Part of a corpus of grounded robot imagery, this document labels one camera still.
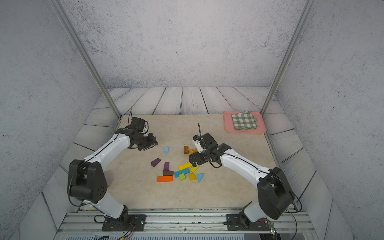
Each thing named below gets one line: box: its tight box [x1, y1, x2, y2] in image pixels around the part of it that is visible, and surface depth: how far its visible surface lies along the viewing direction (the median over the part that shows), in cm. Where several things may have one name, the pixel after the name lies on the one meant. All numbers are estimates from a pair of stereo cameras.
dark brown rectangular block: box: [163, 170, 174, 176], surface depth 92 cm
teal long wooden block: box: [174, 168, 190, 178], surface depth 93 cm
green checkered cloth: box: [231, 111, 258, 130], surface depth 117 cm
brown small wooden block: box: [183, 146, 189, 154], surface depth 101 cm
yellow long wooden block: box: [178, 162, 193, 171], surface depth 94 cm
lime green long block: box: [190, 162, 200, 173], surface depth 93 cm
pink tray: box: [223, 111, 266, 134], surface depth 117 cm
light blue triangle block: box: [197, 173, 205, 183], surface depth 88 cm
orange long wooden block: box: [157, 176, 174, 183], surface depth 91 cm
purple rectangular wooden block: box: [163, 162, 170, 171], surface depth 95 cm
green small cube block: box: [179, 173, 186, 182], surface depth 88 cm
